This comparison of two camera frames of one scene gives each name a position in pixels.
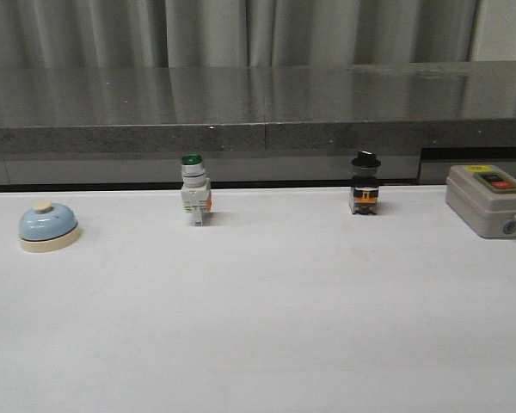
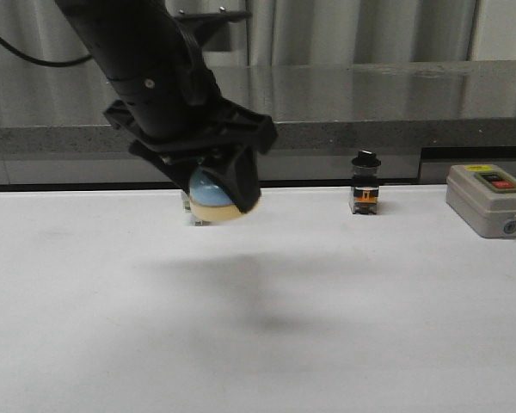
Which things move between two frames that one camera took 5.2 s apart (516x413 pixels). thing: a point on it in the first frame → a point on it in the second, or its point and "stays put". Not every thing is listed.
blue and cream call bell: x=48 y=227 → x=209 y=198
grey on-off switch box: x=490 y=201 stays put
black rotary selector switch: x=365 y=188 stays put
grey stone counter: x=281 y=123 stays put
